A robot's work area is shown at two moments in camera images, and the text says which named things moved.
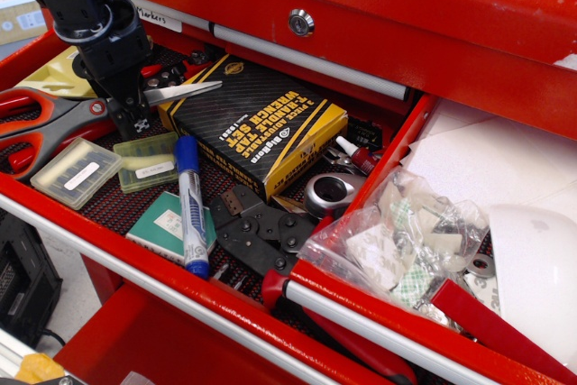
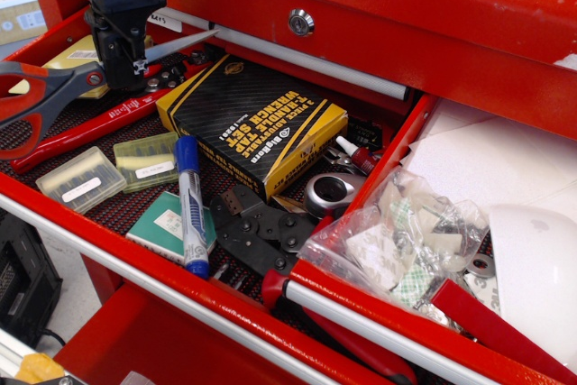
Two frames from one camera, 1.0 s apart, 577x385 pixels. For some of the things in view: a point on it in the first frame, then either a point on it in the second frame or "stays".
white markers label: x=159 y=21 stays
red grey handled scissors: x=31 y=116 to x=25 y=89
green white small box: x=160 y=228 stays
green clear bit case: x=147 y=161 stays
